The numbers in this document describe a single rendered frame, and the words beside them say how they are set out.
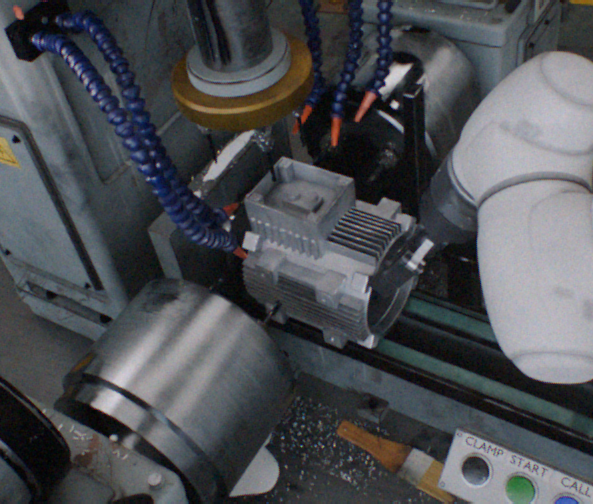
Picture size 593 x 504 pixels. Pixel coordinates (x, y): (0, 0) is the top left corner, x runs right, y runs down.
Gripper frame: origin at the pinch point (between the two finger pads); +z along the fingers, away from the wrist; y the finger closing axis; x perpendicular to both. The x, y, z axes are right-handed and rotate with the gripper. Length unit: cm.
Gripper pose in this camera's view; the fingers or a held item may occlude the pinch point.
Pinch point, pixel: (389, 276)
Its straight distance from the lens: 109.1
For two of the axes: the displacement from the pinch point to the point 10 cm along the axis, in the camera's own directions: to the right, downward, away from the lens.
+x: 8.0, 6.0, -0.3
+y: -5.2, 6.7, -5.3
